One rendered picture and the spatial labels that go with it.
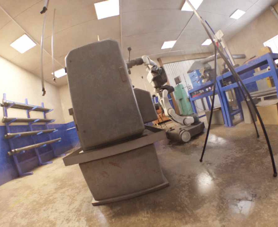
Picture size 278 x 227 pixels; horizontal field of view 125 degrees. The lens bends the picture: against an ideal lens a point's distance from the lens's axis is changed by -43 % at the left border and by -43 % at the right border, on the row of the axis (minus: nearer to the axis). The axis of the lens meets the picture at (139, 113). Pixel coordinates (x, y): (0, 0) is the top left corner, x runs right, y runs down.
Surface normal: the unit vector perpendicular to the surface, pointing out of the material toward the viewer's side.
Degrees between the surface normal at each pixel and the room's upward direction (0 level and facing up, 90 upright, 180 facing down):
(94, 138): 90
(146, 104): 90
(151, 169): 90
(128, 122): 90
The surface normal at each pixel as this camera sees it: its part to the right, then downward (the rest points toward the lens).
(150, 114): 0.10, -0.05
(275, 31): -0.95, 0.28
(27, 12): 0.29, 0.96
